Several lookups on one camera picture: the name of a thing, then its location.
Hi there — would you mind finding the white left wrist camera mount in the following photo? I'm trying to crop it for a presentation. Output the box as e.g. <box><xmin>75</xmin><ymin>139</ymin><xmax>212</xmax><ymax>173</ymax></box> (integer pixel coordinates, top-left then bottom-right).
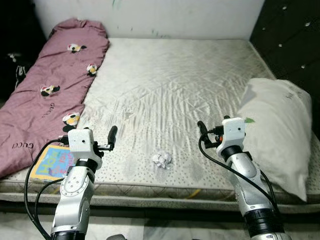
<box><xmin>67</xmin><ymin>128</ymin><xmax>96</xmax><ymax>159</ymax></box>

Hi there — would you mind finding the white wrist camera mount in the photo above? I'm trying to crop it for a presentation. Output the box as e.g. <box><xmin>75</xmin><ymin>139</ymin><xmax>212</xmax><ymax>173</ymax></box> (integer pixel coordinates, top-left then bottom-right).
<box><xmin>67</xmin><ymin>128</ymin><xmax>96</xmax><ymax>159</ymax></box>
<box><xmin>222</xmin><ymin>117</ymin><xmax>247</xmax><ymax>149</ymax></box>

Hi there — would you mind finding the pink duvet with duck prints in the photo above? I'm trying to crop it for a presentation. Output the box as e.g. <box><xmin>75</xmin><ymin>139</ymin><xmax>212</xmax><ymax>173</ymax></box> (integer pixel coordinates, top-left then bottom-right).
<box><xmin>0</xmin><ymin>17</ymin><xmax>110</xmax><ymax>179</ymax></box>

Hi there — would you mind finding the black tufted headboard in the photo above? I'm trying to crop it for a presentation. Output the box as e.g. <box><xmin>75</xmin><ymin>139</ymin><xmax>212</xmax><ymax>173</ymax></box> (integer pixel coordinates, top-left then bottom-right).
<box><xmin>250</xmin><ymin>0</ymin><xmax>320</xmax><ymax>136</ymax></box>

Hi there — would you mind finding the off-white pillow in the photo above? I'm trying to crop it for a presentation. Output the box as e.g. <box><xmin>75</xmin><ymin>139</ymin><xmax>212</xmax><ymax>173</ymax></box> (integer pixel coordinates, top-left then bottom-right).
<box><xmin>236</xmin><ymin>77</ymin><xmax>313</xmax><ymax>202</ymax></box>

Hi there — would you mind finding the crumpled white paper ball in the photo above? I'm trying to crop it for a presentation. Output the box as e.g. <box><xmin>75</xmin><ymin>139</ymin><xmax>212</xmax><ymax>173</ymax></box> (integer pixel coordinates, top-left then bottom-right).
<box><xmin>151</xmin><ymin>151</ymin><xmax>172</xmax><ymax>169</ymax></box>

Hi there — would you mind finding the short black left arm cable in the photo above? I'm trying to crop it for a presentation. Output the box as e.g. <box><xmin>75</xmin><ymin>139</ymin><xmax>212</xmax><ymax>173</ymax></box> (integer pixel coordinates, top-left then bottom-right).
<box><xmin>36</xmin><ymin>178</ymin><xmax>67</xmax><ymax>231</ymax></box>

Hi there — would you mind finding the black bag with white print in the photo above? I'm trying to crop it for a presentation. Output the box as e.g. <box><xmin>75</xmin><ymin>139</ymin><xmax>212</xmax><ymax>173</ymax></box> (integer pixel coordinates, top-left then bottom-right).
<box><xmin>0</xmin><ymin>50</ymin><xmax>28</xmax><ymax>101</ymax></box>

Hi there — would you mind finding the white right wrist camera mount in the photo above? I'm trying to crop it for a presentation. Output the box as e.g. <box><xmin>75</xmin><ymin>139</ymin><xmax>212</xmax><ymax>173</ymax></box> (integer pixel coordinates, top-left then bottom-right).
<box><xmin>222</xmin><ymin>117</ymin><xmax>247</xmax><ymax>149</ymax></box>

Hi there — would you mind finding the colourful children's picture book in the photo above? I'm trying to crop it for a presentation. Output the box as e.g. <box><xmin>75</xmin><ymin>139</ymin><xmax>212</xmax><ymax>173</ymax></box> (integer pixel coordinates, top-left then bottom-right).
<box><xmin>30</xmin><ymin>144</ymin><xmax>76</xmax><ymax>182</ymax></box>

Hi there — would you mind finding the grey quilted mattress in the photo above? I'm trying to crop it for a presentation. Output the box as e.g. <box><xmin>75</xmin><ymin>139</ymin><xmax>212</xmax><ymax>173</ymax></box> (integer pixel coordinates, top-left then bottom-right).
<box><xmin>0</xmin><ymin>37</ymin><xmax>320</xmax><ymax>206</ymax></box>

